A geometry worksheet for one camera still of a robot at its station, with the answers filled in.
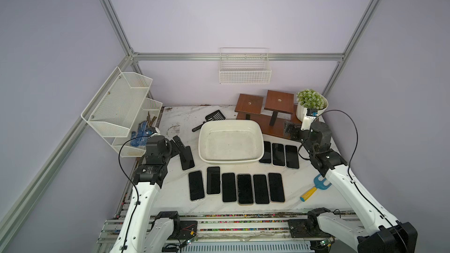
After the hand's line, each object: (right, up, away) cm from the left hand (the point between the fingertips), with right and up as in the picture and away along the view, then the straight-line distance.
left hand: (171, 145), depth 77 cm
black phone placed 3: (+34, -23, +8) cm, 42 cm away
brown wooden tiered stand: (+37, +19, +22) cm, 47 cm away
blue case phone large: (+46, -8, +13) cm, 48 cm away
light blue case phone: (+42, -23, +8) cm, 48 cm away
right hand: (+56, +10, +1) cm, 57 cm away
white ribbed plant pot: (+62, +18, +9) cm, 65 cm away
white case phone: (+2, -10, +18) cm, 20 cm away
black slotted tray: (+17, +15, +38) cm, 44 cm away
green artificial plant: (+65, +22, +4) cm, 68 cm away
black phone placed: (+18, -20, +7) cm, 28 cm away
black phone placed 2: (+26, -21, +7) cm, 34 cm away
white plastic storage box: (+27, -1, +28) cm, 39 cm away
